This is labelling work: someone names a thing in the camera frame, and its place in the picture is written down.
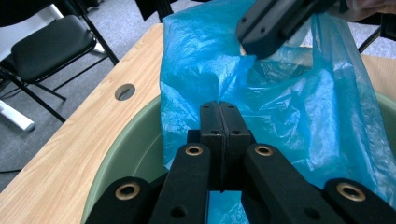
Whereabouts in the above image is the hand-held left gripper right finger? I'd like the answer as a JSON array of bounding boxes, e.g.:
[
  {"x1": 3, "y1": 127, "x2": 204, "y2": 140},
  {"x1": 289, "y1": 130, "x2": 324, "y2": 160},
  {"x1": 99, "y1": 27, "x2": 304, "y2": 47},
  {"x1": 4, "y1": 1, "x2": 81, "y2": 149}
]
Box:
[{"x1": 219, "y1": 100, "x2": 257, "y2": 191}]

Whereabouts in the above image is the black metal leg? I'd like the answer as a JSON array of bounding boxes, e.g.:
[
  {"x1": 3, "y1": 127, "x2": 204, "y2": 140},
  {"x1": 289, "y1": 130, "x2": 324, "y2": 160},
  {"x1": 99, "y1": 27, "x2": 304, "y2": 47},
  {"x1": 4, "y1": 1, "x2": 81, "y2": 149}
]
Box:
[{"x1": 357, "y1": 13, "x2": 396, "y2": 54}]

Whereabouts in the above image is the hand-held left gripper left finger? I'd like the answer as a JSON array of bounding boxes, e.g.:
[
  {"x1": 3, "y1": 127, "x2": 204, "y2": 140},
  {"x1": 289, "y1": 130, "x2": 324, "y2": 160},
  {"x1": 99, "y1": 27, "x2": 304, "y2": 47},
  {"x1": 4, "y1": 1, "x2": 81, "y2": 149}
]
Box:
[{"x1": 186, "y1": 100, "x2": 226, "y2": 191}]

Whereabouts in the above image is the blue plastic bag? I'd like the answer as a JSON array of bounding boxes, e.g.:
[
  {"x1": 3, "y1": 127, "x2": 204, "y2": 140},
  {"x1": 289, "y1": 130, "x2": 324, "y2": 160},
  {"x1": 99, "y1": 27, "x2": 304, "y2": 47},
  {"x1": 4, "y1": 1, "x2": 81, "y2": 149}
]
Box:
[{"x1": 160, "y1": 0, "x2": 396, "y2": 224}]

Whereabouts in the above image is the black stand with bolted base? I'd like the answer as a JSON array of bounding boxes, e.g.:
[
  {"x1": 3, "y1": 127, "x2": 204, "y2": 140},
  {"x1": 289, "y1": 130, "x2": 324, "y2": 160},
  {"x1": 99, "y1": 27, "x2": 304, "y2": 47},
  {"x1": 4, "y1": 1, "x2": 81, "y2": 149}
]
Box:
[{"x1": 134, "y1": 0, "x2": 202, "y2": 23}]

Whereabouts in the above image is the green plastic bin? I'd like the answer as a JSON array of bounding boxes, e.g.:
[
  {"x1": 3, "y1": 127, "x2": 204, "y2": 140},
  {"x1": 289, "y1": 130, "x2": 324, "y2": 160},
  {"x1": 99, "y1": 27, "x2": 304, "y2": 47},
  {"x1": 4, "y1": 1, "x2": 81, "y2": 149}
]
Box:
[{"x1": 80, "y1": 89, "x2": 396, "y2": 224}]

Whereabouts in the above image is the black folding chair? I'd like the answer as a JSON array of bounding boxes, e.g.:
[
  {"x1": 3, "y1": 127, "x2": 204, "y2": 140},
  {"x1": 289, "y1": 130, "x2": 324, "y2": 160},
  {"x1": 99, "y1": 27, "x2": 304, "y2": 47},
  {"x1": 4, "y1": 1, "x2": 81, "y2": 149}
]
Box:
[{"x1": 0, "y1": 0, "x2": 120, "y2": 124}]

